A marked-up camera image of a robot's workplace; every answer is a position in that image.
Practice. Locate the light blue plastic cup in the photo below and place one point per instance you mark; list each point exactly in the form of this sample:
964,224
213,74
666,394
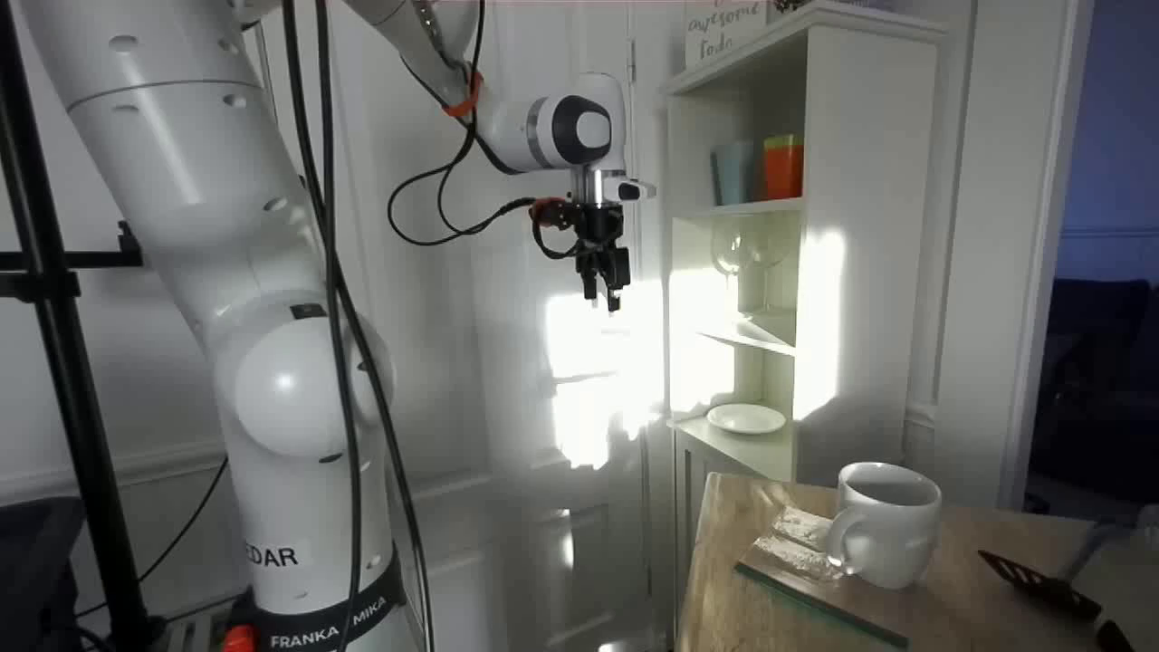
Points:
734,170

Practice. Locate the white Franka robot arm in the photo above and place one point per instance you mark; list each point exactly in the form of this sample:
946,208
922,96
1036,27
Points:
195,181

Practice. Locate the dark sofa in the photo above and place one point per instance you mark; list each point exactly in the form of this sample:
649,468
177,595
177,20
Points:
1100,383

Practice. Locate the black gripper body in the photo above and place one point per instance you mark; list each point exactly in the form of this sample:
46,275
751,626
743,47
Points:
600,236

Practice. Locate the red stop button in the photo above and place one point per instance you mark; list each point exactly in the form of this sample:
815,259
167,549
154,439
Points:
242,639

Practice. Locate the black spatula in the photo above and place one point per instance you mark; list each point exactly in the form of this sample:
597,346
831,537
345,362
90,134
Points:
1036,585

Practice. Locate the orange plastic cup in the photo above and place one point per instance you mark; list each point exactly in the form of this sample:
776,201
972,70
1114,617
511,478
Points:
782,176

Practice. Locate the white plate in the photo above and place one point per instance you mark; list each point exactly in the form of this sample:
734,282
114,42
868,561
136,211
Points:
749,419

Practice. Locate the white shelf cabinet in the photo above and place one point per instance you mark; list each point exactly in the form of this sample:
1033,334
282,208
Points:
862,239

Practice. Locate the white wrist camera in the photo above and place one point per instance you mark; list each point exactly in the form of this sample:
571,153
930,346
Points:
628,190

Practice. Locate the clear wine glass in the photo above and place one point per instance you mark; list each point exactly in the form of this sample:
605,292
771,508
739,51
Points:
739,248

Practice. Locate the black tripod stand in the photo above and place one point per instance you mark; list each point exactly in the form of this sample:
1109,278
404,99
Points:
60,350

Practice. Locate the white sign with writing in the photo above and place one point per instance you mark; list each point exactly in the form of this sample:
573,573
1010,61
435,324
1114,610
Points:
725,31

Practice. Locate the white ceramic mug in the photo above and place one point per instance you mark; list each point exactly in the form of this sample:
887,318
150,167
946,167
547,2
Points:
890,530

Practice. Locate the clear plastic wrapper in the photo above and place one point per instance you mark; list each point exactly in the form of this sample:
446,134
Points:
803,544

